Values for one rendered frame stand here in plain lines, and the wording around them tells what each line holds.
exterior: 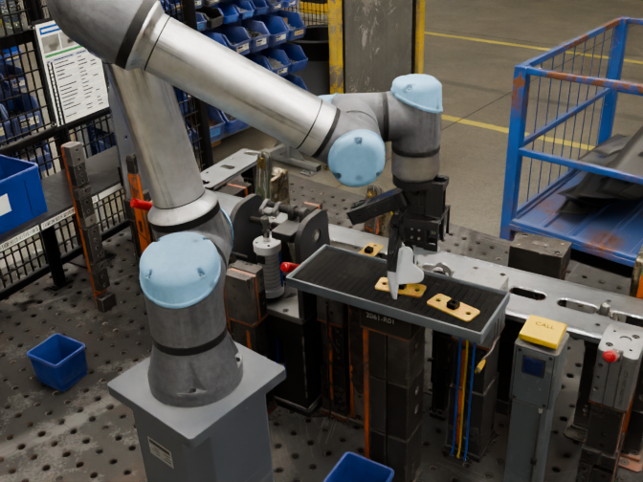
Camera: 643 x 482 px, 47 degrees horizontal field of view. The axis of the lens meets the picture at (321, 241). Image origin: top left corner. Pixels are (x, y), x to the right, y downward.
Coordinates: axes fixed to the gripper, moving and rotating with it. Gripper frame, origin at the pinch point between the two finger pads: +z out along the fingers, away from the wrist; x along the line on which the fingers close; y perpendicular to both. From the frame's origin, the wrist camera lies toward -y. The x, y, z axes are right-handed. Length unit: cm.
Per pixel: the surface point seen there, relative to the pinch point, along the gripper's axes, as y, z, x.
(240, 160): -77, 18, 76
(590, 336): 31.4, 17.7, 20.2
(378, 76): -129, 70, 340
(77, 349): -85, 42, 4
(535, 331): 23.8, 1.8, -4.6
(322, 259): -16.7, 1.9, 4.3
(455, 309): 10.7, 1.5, -3.5
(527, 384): 23.8, 11.0, -6.7
